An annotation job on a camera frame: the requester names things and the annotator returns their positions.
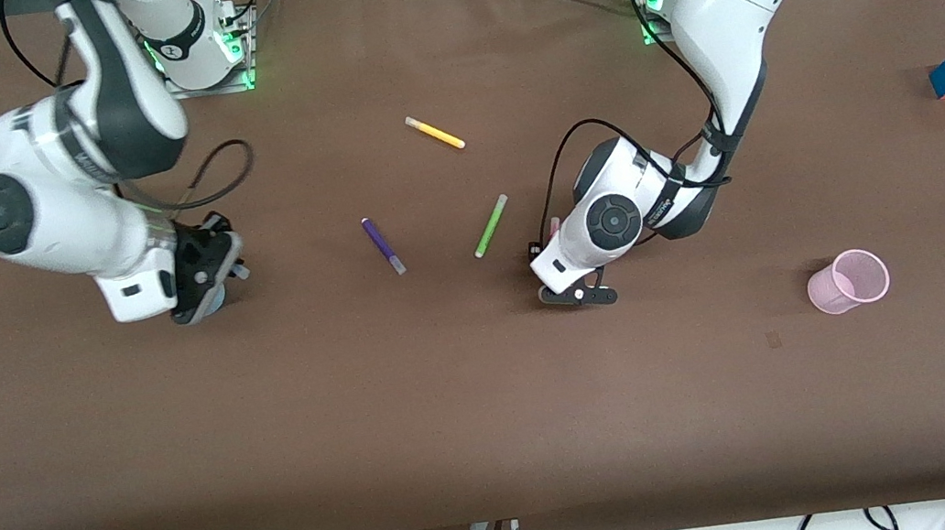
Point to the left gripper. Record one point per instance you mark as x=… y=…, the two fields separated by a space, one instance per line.
x=531 y=249

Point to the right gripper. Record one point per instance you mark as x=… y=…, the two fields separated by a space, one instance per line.
x=204 y=250

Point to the pink marker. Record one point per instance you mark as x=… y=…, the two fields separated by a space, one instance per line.
x=554 y=226

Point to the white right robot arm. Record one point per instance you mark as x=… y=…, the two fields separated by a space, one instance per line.
x=58 y=212

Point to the green marker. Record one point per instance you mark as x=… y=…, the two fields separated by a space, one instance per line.
x=490 y=227

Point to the translucent blue plastic cup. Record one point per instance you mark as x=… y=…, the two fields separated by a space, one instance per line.
x=212 y=309

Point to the yellow marker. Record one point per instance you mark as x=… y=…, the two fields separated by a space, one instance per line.
x=435 y=132

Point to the purple marker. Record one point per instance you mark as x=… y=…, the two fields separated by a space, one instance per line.
x=381 y=243

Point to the brown table cover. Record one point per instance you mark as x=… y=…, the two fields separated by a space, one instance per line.
x=495 y=428

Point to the translucent pink plastic cup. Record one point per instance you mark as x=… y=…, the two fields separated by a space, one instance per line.
x=823 y=294

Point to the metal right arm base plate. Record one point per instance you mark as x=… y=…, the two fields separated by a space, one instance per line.
x=225 y=82

